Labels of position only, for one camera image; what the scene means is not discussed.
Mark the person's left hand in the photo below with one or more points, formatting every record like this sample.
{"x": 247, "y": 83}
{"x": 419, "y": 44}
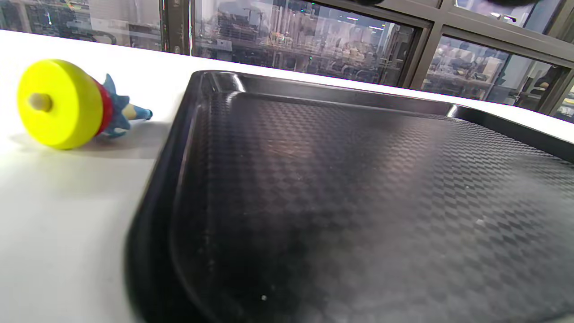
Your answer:
{"x": 511, "y": 2}

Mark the black textured tray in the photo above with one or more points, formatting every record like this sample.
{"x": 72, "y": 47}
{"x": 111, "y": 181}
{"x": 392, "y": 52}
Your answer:
{"x": 358, "y": 202}

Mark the yellow top with blue star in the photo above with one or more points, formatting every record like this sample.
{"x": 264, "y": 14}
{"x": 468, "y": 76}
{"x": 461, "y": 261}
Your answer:
{"x": 63, "y": 112}

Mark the dark metal window frame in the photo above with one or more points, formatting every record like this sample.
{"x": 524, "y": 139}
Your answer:
{"x": 430, "y": 40}

